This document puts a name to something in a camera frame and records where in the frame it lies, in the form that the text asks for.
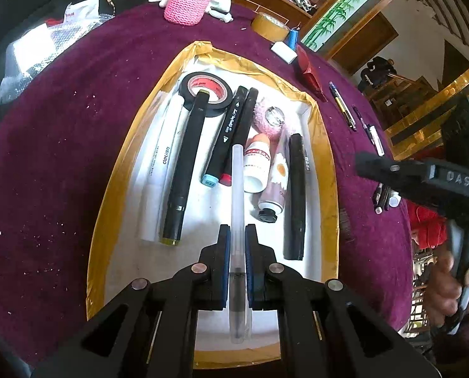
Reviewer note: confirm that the black marker yellow band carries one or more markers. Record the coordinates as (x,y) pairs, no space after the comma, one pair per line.
(183,173)

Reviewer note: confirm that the black and yellow pen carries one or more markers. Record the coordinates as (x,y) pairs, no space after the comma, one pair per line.
(342,104)

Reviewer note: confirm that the bamboo painted panel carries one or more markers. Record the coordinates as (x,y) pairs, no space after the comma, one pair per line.
(336,12)

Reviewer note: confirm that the thin black pen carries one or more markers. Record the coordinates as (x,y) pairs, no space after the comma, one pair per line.
(378,201)

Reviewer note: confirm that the daisy print tube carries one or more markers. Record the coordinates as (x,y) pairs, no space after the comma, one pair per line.
(276,181)

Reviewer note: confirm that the thick black marker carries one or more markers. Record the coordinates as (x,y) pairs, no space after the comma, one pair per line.
(297,204)

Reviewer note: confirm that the long white marker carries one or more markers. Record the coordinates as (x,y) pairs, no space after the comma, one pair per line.
(165,153)

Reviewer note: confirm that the wooden staircase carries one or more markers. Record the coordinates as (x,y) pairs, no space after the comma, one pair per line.
(447,8)

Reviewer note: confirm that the red cloth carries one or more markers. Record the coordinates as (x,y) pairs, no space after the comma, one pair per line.
(427,222)

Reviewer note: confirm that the black electrical tape roll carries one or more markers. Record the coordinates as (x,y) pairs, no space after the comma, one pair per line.
(220,103)

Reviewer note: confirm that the clear plastic pen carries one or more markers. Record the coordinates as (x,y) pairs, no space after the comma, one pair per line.
(237,189)

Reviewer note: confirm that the white plastic bag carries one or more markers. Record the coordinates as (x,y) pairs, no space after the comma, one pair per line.
(85,10)

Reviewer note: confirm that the pink fluffy pompom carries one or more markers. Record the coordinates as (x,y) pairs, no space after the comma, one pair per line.
(263,126)

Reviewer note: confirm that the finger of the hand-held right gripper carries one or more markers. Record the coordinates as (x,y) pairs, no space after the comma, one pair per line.
(384,169)

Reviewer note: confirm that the black marker blue cap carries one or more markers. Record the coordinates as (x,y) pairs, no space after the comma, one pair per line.
(224,134)

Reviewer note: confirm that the person's right forearm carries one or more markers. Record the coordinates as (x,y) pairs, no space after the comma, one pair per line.
(466,342)

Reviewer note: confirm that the brown packing tape roll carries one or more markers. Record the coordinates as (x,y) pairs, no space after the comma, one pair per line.
(260,27)

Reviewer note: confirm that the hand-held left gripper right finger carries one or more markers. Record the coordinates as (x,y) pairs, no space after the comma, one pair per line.
(250,260)

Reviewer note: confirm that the white eraser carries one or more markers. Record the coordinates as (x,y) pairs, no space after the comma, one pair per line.
(283,52)

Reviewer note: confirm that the white figurine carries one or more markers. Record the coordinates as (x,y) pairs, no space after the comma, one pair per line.
(220,6)

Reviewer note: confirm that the white capped pen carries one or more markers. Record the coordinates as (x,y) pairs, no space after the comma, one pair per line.
(394,200)

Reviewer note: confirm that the blue battery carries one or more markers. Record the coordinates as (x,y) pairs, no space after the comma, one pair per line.
(293,38)

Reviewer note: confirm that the maroon velvet tablecloth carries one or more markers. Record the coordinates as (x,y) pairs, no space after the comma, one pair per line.
(61,165)

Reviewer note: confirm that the person's right hand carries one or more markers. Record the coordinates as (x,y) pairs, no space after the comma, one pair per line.
(441,287)

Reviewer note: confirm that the purple pen white cap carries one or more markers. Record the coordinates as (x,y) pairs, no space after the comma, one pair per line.
(376,141)

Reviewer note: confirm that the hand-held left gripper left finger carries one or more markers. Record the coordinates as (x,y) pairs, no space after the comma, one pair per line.
(226,260)

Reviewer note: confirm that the gold-edged cardboard box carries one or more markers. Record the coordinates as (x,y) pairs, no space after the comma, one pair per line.
(112,224)

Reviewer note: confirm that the red foil packet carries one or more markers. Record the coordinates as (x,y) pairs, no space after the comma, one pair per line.
(307,71)

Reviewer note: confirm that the black bag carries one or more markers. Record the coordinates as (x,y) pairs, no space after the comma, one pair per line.
(376,73)

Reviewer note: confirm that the bubble wrap sheet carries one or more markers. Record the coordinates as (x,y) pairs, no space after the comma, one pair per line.
(41,51)

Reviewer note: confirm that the white bottle orange cap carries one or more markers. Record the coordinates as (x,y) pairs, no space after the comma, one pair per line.
(256,165)

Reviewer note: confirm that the wooden chair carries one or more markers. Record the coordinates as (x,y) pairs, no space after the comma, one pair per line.
(403,90)

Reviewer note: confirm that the black marker red cap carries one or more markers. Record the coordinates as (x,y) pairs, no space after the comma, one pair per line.
(240,134)

